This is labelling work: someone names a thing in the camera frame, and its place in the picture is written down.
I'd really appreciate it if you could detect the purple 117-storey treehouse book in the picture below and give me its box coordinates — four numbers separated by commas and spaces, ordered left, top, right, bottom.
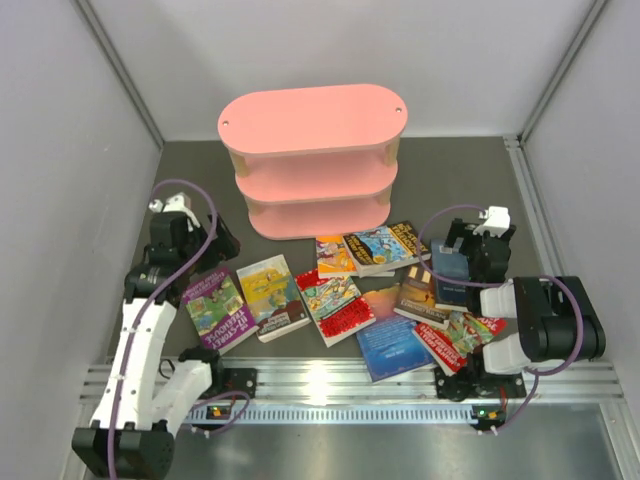
182, 267, 258, 354

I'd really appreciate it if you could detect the yellow Brideshead Revisited book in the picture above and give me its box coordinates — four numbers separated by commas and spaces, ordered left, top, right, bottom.
236, 254, 311, 343

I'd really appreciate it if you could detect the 169-storey treehouse book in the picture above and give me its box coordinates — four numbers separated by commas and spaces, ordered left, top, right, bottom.
343, 221, 431, 277

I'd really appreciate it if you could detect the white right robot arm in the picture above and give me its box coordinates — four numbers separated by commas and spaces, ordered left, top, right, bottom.
436, 213, 606, 402

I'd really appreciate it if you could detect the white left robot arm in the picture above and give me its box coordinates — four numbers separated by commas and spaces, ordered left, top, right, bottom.
71, 211, 240, 479

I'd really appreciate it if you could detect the dark blue paperback book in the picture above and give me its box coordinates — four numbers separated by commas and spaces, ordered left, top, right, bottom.
429, 237, 472, 314

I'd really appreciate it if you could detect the brown dark cover book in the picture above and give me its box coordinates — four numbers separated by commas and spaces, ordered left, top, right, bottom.
393, 265, 451, 330

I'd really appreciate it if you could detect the red green treehouse book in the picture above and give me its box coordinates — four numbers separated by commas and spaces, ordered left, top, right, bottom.
413, 311, 507, 376

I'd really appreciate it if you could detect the orange Roald Dahl book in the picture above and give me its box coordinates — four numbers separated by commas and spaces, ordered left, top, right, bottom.
315, 235, 396, 280

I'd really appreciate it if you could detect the pink three-tier shelf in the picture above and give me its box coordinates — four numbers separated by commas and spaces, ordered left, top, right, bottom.
217, 84, 408, 240

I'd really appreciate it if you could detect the blue orange paperback book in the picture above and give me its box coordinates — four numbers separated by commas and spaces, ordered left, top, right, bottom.
356, 284, 433, 383

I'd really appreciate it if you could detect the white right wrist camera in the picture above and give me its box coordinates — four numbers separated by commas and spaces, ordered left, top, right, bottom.
473, 206, 511, 238

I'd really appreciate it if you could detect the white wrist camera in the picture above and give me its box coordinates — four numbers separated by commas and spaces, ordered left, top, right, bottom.
148, 192, 200, 230
473, 206, 511, 238

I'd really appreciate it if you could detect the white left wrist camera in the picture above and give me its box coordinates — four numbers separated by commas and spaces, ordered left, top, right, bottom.
148, 192, 200, 230

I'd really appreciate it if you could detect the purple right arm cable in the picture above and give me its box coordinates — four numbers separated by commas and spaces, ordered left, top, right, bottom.
416, 203, 585, 436

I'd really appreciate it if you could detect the aluminium mounting rail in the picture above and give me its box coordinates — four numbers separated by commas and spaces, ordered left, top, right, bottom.
79, 357, 626, 426

